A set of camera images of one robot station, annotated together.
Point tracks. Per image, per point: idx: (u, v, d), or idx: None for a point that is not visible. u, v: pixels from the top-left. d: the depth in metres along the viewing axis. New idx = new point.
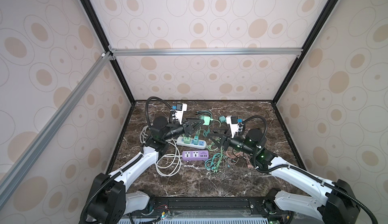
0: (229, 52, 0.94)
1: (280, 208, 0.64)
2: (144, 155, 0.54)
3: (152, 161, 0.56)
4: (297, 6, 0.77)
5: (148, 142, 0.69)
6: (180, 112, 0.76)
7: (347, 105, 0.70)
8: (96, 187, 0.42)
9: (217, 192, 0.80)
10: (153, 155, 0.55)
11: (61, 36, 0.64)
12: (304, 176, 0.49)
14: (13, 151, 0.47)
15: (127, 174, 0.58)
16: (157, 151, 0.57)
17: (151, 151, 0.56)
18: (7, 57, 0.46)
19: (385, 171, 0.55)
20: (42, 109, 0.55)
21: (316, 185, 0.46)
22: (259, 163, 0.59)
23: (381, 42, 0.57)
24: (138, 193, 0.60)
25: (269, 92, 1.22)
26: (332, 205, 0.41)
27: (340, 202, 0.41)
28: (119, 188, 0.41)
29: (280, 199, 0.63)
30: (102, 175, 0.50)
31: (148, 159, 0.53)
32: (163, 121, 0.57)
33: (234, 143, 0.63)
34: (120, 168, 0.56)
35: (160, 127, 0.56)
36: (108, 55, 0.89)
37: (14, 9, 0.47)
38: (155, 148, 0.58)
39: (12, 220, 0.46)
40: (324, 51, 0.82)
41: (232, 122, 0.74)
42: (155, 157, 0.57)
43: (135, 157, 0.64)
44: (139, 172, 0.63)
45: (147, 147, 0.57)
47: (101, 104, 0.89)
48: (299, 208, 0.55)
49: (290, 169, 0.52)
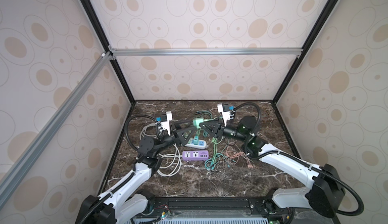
0: (229, 52, 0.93)
1: (280, 206, 0.63)
2: (136, 173, 0.53)
3: (146, 178, 0.56)
4: (297, 6, 0.77)
5: (141, 158, 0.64)
6: (165, 123, 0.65)
7: (347, 105, 0.70)
8: (85, 210, 0.41)
9: (217, 192, 0.80)
10: (146, 172, 0.55)
11: (61, 36, 0.64)
12: (292, 162, 0.50)
14: (13, 151, 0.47)
15: (117, 195, 0.45)
16: (150, 168, 0.56)
17: (143, 168, 0.55)
18: (7, 57, 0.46)
19: (385, 171, 0.56)
20: (42, 109, 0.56)
21: (303, 169, 0.47)
22: (250, 149, 0.59)
23: (381, 43, 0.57)
24: (136, 197, 0.61)
25: (269, 92, 1.22)
26: (318, 188, 0.41)
27: (326, 185, 0.41)
28: (109, 212, 0.40)
29: (278, 197, 0.63)
30: (93, 196, 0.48)
31: (140, 177, 0.52)
32: (150, 141, 0.53)
33: (228, 131, 0.61)
34: (110, 189, 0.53)
35: (146, 150, 0.53)
36: (108, 55, 0.89)
37: (14, 9, 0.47)
38: (148, 164, 0.57)
39: (12, 220, 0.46)
40: (324, 51, 0.82)
41: (224, 110, 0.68)
42: (148, 173, 0.55)
43: (127, 175, 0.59)
44: (130, 191, 0.49)
45: (140, 164, 0.57)
47: (101, 104, 0.89)
48: (292, 200, 0.56)
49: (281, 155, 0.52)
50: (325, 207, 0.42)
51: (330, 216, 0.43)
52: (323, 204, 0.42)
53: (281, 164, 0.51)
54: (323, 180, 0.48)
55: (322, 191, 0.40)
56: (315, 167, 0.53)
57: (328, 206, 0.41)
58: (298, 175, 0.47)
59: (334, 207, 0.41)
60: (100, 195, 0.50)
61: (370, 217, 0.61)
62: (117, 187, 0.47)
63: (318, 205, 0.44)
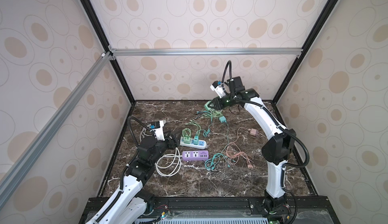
0: (229, 52, 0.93)
1: (274, 197, 0.65)
2: (124, 189, 0.49)
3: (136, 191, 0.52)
4: (297, 6, 0.77)
5: (130, 169, 0.55)
6: (159, 129, 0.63)
7: (347, 105, 0.70)
8: None
9: (217, 192, 0.80)
10: (135, 186, 0.51)
11: (61, 36, 0.64)
12: (268, 117, 0.57)
14: (13, 151, 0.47)
15: (103, 222, 0.42)
16: (140, 180, 0.52)
17: (131, 183, 0.51)
18: (7, 57, 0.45)
19: (385, 171, 0.56)
20: (43, 109, 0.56)
21: (273, 125, 0.55)
22: (239, 97, 0.64)
23: (381, 43, 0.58)
24: (133, 204, 0.60)
25: (269, 92, 1.22)
26: (274, 141, 0.52)
27: (280, 140, 0.51)
28: None
29: (267, 185, 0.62)
30: None
31: (130, 193, 0.49)
32: (152, 140, 0.56)
33: (224, 100, 0.76)
34: (96, 216, 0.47)
35: (148, 146, 0.54)
36: (108, 55, 0.89)
37: (14, 9, 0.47)
38: (138, 175, 0.53)
39: (12, 220, 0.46)
40: (324, 51, 0.82)
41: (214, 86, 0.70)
42: (138, 186, 0.52)
43: (113, 196, 0.48)
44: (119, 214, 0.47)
45: (128, 178, 0.52)
47: (101, 104, 0.89)
48: (272, 176, 0.63)
49: (263, 112, 0.59)
50: (269, 154, 0.57)
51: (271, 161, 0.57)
52: (270, 152, 0.56)
53: (258, 117, 0.60)
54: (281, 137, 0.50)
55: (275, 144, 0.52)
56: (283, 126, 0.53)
57: (273, 154, 0.55)
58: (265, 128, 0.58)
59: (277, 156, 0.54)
60: None
61: (370, 218, 0.59)
62: (103, 213, 0.44)
63: (265, 151, 0.58)
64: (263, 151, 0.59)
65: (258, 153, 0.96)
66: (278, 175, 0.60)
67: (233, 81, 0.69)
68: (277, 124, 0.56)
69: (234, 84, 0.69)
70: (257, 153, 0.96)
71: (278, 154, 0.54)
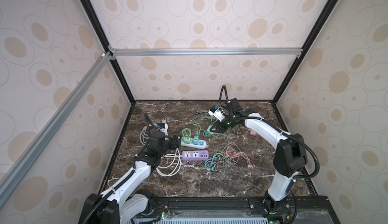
0: (229, 52, 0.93)
1: (276, 200, 0.65)
2: (137, 170, 0.54)
3: (145, 175, 0.56)
4: (297, 6, 0.77)
5: (140, 156, 0.60)
6: (164, 128, 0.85)
7: (347, 105, 0.70)
8: (87, 210, 0.41)
9: (217, 192, 0.80)
10: (146, 169, 0.56)
11: (61, 36, 0.64)
12: (269, 127, 0.57)
14: (13, 151, 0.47)
15: (120, 192, 0.45)
16: (150, 165, 0.57)
17: (143, 165, 0.56)
18: (7, 57, 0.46)
19: (385, 171, 0.56)
20: (43, 109, 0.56)
21: (276, 133, 0.54)
22: (238, 116, 0.67)
23: (381, 43, 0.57)
24: (136, 197, 0.61)
25: (269, 92, 1.22)
26: (281, 148, 0.49)
27: (288, 147, 0.48)
28: (113, 208, 0.41)
29: (270, 188, 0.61)
30: (95, 194, 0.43)
31: (141, 174, 0.53)
32: (161, 131, 0.65)
33: (225, 122, 0.78)
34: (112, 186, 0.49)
35: (159, 135, 0.62)
36: (108, 55, 0.89)
37: (14, 9, 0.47)
38: (148, 161, 0.58)
39: (12, 220, 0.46)
40: (324, 51, 0.82)
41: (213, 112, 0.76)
42: (148, 170, 0.57)
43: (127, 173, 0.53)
44: (130, 191, 0.49)
45: (139, 162, 0.58)
47: (101, 104, 0.89)
48: (278, 183, 0.60)
49: (262, 122, 0.60)
50: (283, 166, 0.51)
51: (285, 175, 0.52)
52: (282, 163, 0.51)
53: (261, 129, 0.58)
54: (289, 143, 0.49)
55: (283, 151, 0.48)
56: (286, 132, 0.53)
57: (286, 166, 0.49)
58: (271, 139, 0.55)
59: (291, 167, 0.50)
60: (102, 193, 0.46)
61: (370, 218, 0.59)
62: (119, 184, 0.48)
63: (278, 165, 0.53)
64: (275, 164, 0.54)
65: (258, 153, 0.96)
66: (285, 186, 0.57)
67: (230, 102, 0.74)
68: (280, 131, 0.55)
69: (232, 106, 0.74)
70: (257, 153, 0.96)
71: (293, 166, 0.50)
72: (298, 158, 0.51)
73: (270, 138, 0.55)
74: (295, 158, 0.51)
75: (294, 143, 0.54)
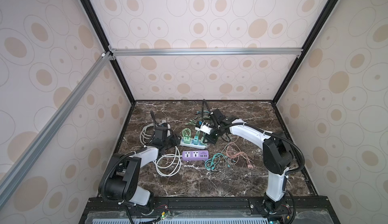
0: (229, 52, 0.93)
1: (275, 200, 0.64)
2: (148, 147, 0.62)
3: (155, 154, 0.64)
4: (297, 6, 0.77)
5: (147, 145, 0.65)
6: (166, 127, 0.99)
7: (347, 105, 0.70)
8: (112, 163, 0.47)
9: (217, 192, 0.80)
10: (154, 150, 0.63)
11: (61, 36, 0.64)
12: (252, 129, 0.60)
14: (13, 151, 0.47)
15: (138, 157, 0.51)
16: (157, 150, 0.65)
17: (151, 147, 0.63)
18: (7, 57, 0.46)
19: (385, 171, 0.56)
20: (43, 109, 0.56)
21: (259, 135, 0.56)
22: (222, 125, 0.69)
23: (381, 42, 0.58)
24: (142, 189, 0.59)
25: (269, 92, 1.22)
26: (267, 147, 0.50)
27: (273, 145, 0.50)
28: (136, 161, 0.47)
29: (268, 189, 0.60)
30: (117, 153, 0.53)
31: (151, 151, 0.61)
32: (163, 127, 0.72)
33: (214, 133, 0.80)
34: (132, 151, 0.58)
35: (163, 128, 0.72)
36: (108, 55, 0.89)
37: (14, 9, 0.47)
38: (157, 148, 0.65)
39: (12, 220, 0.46)
40: (324, 51, 0.82)
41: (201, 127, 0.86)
42: (156, 152, 0.65)
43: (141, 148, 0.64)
44: (144, 163, 0.55)
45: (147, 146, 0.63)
47: (101, 104, 0.89)
48: (273, 181, 0.60)
49: (246, 126, 0.62)
50: (273, 165, 0.52)
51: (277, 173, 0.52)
52: (272, 162, 0.52)
53: (246, 133, 0.61)
54: (273, 141, 0.55)
55: (269, 150, 0.50)
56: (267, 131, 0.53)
57: (276, 164, 0.51)
58: (256, 141, 0.57)
59: (280, 165, 0.51)
60: None
61: (370, 217, 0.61)
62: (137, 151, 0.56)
63: (269, 164, 0.54)
64: (265, 165, 0.56)
65: (258, 153, 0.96)
66: (280, 183, 0.58)
67: (213, 114, 0.77)
68: (262, 132, 0.57)
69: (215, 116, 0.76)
70: (257, 153, 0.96)
71: (283, 163, 0.52)
72: (286, 154, 0.53)
73: (256, 140, 0.57)
74: (283, 154, 0.53)
75: (278, 140, 0.56)
